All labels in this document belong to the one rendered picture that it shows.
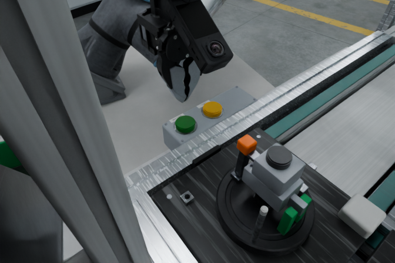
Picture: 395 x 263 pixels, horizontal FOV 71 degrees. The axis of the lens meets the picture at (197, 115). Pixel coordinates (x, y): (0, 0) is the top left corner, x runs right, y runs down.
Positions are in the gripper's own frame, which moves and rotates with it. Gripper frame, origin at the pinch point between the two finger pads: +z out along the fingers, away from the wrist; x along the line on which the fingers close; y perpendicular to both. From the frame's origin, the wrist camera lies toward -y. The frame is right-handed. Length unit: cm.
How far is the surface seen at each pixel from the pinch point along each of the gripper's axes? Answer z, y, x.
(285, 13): 104, 153, -252
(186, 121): 6.6, 0.6, -0.4
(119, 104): 17.9, 26.2, 3.6
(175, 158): 7.8, -4.7, 6.0
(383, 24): 10, 0, -81
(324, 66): 7.8, -4.1, -40.3
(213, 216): 6.7, -17.5, 8.0
